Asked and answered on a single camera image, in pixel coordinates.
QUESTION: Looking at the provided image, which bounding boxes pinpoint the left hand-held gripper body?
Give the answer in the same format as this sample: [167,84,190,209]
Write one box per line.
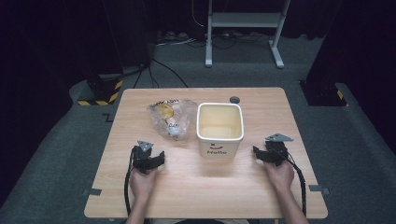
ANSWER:
[130,140,161,175]

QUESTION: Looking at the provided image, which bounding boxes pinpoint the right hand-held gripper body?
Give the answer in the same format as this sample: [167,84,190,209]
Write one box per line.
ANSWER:
[262,133,294,168]

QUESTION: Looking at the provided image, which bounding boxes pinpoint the clear plastic bag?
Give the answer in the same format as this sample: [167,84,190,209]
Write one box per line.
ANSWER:
[147,98,199,142]

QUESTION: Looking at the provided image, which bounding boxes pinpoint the cream plastic trash bin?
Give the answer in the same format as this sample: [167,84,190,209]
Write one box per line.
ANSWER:
[195,102,246,161]

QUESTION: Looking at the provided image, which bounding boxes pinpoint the person's left hand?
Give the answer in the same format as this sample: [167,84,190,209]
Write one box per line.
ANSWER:
[128,167,159,201]

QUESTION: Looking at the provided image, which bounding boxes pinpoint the person's right hand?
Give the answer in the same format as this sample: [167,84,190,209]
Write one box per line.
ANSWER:
[263,160,295,196]

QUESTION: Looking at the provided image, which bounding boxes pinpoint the black yellow striped stand base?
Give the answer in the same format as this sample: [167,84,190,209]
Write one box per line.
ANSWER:
[299,79,349,107]
[77,77,124,107]

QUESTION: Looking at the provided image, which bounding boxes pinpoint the dark curtain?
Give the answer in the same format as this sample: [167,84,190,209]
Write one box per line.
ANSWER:
[289,0,396,157]

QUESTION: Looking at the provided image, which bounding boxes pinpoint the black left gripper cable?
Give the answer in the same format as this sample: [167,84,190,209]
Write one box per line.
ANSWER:
[123,146,138,217]

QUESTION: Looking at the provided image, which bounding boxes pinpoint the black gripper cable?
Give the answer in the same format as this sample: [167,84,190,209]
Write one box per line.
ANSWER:
[281,148,308,217]
[123,146,138,217]

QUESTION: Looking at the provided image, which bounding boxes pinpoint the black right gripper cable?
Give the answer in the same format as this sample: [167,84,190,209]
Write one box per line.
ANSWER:
[281,148,308,217]

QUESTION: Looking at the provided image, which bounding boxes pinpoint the grey table edge bracket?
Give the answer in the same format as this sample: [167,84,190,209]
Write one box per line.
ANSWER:
[82,188,103,197]
[308,184,331,196]

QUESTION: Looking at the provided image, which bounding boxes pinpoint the black floor cable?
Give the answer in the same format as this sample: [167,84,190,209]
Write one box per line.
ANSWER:
[133,57,190,90]

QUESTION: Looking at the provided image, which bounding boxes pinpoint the bundle of floor cables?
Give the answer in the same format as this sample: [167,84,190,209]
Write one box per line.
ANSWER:
[153,29,274,50]

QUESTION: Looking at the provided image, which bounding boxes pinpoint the white metal stand frame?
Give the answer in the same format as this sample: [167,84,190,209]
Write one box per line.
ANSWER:
[204,0,292,70]

